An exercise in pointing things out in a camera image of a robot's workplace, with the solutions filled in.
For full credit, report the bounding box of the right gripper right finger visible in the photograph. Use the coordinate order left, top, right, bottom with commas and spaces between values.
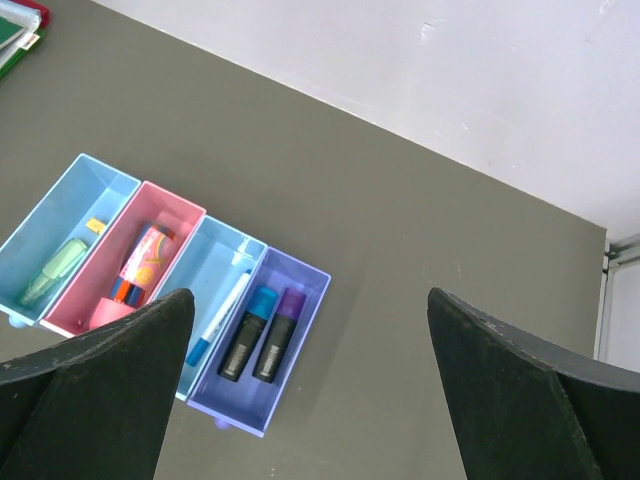
427, 288, 639, 479

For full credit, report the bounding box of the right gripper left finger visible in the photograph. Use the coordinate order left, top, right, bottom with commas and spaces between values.
1, 288, 195, 479

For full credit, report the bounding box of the crayon tube pink cap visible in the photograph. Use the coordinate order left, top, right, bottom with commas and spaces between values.
88, 222, 179, 332

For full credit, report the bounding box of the pink drawer bin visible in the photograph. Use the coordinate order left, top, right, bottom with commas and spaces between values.
41, 181, 205, 337

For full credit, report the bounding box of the white blue pen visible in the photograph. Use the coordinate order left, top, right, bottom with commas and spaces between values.
186, 269, 252, 367

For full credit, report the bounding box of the green highlighter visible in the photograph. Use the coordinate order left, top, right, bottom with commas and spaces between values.
18, 238, 88, 307

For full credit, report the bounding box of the purple drawer bin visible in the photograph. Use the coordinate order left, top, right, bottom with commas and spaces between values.
187, 247, 331, 437

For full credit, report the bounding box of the light blue bin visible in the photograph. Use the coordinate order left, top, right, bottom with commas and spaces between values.
1, 154, 141, 328
156, 216, 267, 401

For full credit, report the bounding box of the yellow eraser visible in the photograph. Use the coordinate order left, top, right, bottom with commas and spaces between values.
85, 217, 107, 235

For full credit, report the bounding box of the purple black highlighter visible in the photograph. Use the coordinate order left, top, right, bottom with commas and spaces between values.
253, 287, 306, 383

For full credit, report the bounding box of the blue black marker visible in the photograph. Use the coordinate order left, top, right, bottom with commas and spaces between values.
218, 286, 278, 382

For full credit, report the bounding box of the green ring binder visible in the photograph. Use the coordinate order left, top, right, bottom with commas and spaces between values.
1, 1, 44, 78

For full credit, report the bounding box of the red folder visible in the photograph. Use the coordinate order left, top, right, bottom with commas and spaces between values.
14, 0, 50, 29

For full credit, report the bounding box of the right aluminium frame post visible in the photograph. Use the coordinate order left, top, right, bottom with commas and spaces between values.
603, 233, 640, 273

